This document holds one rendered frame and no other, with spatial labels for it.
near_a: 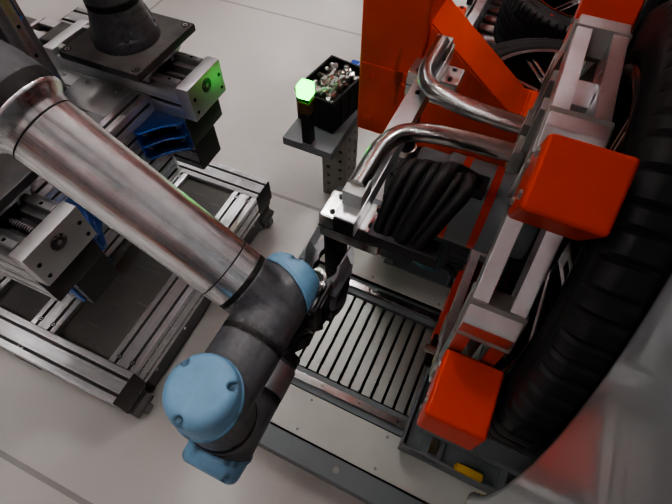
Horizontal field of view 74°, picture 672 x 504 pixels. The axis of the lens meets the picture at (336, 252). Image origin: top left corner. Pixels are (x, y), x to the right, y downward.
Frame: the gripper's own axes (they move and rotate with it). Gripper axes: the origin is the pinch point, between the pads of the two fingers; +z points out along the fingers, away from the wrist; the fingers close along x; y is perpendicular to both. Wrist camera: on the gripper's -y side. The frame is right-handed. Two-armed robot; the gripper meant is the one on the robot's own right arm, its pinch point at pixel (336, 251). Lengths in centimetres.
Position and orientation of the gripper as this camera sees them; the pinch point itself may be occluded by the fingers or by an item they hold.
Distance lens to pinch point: 71.3
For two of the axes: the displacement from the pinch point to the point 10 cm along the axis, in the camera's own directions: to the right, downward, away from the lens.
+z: 4.3, -7.6, 4.9
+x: -9.0, -3.6, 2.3
